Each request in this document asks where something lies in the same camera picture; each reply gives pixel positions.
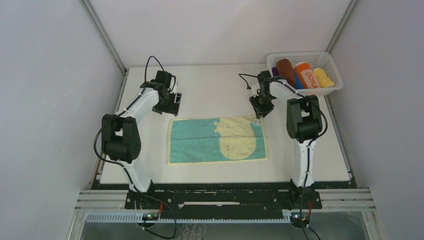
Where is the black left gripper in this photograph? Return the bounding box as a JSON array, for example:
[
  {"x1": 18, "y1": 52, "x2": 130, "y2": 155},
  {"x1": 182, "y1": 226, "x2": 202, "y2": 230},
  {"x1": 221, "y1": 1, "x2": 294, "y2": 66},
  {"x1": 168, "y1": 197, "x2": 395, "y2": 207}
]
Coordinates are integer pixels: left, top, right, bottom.
[{"x1": 152, "y1": 90, "x2": 181, "y2": 117}]

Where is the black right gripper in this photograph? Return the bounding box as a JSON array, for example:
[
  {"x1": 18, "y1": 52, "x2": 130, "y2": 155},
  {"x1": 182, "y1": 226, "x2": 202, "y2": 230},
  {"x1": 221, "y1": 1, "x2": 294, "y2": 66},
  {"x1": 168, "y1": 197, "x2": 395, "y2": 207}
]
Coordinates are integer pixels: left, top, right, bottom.
[{"x1": 249, "y1": 92, "x2": 275, "y2": 120}]

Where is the brown towel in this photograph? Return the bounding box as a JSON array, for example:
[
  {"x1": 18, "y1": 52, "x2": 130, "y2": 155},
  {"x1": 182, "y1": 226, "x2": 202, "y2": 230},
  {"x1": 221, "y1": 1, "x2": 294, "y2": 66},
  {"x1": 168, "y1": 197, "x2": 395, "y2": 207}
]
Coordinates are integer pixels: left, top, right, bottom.
[{"x1": 275, "y1": 58, "x2": 297, "y2": 88}]

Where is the teal towel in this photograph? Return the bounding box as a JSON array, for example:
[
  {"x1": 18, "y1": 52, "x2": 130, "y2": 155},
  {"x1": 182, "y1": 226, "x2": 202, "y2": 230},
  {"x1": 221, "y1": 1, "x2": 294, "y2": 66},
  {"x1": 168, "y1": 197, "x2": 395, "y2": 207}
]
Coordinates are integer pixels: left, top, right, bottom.
[{"x1": 167, "y1": 115, "x2": 269, "y2": 165}]

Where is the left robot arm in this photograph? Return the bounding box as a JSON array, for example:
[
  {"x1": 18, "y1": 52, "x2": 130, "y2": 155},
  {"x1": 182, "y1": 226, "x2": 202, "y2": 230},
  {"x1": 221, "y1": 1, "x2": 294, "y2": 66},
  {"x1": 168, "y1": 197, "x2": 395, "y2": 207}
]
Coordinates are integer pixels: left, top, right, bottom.
[{"x1": 94, "y1": 70, "x2": 182, "y2": 209}]

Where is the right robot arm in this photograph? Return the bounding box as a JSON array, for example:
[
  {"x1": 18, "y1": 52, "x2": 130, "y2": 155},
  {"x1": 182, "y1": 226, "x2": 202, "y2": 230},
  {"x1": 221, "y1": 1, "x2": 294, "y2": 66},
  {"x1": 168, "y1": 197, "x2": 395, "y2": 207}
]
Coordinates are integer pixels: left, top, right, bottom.
[{"x1": 249, "y1": 70, "x2": 328, "y2": 208}]

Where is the purple rolled towel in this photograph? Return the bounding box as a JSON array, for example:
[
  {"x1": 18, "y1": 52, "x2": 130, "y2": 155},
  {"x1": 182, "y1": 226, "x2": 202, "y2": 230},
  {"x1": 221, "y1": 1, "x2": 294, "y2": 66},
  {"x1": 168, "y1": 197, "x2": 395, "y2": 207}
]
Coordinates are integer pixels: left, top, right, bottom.
[{"x1": 271, "y1": 67, "x2": 279, "y2": 77}]

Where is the blue rolled towel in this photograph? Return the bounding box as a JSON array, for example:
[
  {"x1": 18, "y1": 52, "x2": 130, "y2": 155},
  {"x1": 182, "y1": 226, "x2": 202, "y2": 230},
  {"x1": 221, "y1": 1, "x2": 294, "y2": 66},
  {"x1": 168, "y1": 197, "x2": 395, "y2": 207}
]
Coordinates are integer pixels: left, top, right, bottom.
[{"x1": 293, "y1": 71, "x2": 304, "y2": 90}]

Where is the orange rolled towel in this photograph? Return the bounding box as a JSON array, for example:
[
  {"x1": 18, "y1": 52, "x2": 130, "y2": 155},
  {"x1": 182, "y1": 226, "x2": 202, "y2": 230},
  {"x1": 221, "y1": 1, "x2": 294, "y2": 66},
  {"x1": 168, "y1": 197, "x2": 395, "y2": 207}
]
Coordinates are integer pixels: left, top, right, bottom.
[{"x1": 294, "y1": 61, "x2": 321, "y2": 89}]

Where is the yellow rolled towel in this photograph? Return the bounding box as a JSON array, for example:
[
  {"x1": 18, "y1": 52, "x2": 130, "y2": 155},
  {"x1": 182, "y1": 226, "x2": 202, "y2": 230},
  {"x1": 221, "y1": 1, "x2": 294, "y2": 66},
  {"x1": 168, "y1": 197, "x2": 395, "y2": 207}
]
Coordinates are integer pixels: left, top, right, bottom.
[{"x1": 313, "y1": 67, "x2": 335, "y2": 88}]

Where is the white plastic basket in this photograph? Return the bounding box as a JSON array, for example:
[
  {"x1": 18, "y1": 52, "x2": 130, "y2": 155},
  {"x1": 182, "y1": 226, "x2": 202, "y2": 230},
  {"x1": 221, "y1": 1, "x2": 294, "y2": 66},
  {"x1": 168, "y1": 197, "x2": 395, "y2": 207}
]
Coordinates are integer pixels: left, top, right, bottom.
[{"x1": 266, "y1": 51, "x2": 344, "y2": 96}]

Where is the left controller board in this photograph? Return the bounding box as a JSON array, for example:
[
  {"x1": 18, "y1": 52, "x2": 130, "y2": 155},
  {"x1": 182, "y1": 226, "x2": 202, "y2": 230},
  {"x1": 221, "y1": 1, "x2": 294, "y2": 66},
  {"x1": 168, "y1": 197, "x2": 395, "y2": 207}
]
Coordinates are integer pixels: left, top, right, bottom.
[{"x1": 142, "y1": 213, "x2": 159, "y2": 221}]

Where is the controller board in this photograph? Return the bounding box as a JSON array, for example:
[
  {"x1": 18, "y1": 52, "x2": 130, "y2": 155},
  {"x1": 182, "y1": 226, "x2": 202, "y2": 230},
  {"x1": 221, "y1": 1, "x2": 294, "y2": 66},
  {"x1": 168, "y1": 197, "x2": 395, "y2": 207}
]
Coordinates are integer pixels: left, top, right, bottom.
[
  {"x1": 142, "y1": 213, "x2": 159, "y2": 221},
  {"x1": 290, "y1": 214, "x2": 311, "y2": 222}
]

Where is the right controller board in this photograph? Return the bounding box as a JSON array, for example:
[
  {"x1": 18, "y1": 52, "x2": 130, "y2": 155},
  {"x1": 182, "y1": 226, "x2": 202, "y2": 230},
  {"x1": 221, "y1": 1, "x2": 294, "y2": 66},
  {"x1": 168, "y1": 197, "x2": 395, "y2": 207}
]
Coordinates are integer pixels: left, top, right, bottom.
[{"x1": 290, "y1": 214, "x2": 311, "y2": 222}]

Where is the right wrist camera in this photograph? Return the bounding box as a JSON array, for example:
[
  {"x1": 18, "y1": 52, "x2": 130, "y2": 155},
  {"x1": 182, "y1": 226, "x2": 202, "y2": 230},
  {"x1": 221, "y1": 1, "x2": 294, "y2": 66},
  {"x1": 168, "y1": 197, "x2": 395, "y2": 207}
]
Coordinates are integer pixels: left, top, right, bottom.
[{"x1": 250, "y1": 82, "x2": 261, "y2": 97}]

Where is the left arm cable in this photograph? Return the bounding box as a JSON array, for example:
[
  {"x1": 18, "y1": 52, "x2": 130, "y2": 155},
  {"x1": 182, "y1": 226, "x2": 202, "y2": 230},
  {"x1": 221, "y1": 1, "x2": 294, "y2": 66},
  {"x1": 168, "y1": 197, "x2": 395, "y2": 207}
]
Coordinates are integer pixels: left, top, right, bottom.
[{"x1": 93, "y1": 55, "x2": 178, "y2": 240}]

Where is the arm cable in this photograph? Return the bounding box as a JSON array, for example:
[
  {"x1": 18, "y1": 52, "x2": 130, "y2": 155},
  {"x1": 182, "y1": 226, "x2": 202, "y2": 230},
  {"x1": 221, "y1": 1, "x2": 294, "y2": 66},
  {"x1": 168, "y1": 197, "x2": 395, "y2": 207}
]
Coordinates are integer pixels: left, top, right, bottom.
[
  {"x1": 93, "y1": 55, "x2": 178, "y2": 240},
  {"x1": 238, "y1": 73, "x2": 329, "y2": 240}
]

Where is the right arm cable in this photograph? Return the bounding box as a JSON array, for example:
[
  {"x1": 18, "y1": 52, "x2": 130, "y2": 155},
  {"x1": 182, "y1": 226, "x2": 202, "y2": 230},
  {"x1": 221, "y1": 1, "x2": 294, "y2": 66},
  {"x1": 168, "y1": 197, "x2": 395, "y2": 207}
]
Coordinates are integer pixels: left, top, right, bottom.
[{"x1": 238, "y1": 73, "x2": 329, "y2": 240}]

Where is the white slotted cable duct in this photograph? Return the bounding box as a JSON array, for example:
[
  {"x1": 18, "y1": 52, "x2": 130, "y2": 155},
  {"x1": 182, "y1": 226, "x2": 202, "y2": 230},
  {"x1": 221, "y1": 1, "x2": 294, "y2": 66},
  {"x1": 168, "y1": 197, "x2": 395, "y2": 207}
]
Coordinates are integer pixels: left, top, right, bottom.
[{"x1": 85, "y1": 211, "x2": 297, "y2": 224}]

